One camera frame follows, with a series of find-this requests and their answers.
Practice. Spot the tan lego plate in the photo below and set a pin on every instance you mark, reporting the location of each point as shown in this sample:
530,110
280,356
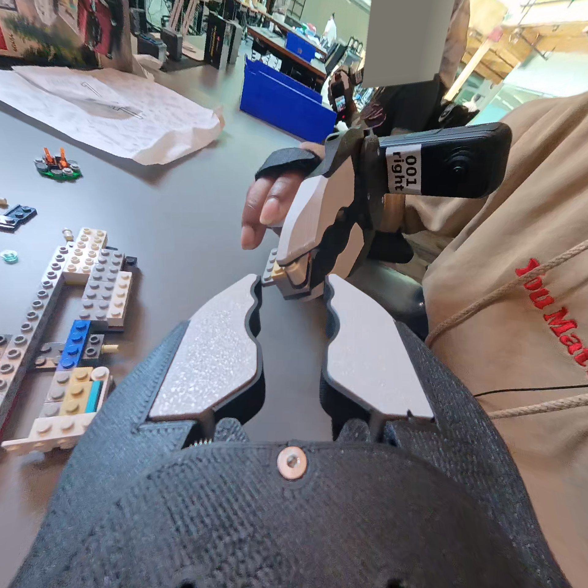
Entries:
279,272

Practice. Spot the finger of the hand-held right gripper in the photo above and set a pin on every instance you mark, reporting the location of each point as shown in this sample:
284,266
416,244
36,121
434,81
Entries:
307,216
351,250

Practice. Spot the colourful lego set box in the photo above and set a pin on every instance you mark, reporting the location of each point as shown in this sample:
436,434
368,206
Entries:
55,32

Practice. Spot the blue plastic bin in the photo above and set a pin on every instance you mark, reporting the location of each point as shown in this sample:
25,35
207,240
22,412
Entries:
285,105

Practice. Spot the black printed box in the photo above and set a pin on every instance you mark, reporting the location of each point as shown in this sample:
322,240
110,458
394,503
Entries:
220,36

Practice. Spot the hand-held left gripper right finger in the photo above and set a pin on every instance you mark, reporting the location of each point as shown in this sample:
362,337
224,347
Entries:
372,363

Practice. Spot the green round lego campfire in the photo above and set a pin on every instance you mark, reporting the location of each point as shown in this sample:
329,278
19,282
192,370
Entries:
57,170

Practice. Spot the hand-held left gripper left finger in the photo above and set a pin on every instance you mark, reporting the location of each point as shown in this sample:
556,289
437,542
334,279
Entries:
211,363

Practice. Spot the person's right hand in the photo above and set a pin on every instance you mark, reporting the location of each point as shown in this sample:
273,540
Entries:
266,202

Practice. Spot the printed white paper bag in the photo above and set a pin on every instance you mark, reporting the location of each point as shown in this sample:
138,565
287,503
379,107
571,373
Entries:
115,110

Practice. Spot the beige hoodie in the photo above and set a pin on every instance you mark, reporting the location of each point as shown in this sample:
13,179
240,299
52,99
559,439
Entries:
505,321

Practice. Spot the pile of lego pieces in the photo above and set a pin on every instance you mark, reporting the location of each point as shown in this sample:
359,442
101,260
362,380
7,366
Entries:
16,216

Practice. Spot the small grey lego assembly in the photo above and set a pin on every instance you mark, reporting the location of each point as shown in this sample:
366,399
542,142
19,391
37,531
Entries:
294,287

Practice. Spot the long grey lego build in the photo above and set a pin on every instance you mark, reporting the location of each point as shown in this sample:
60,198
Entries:
92,275

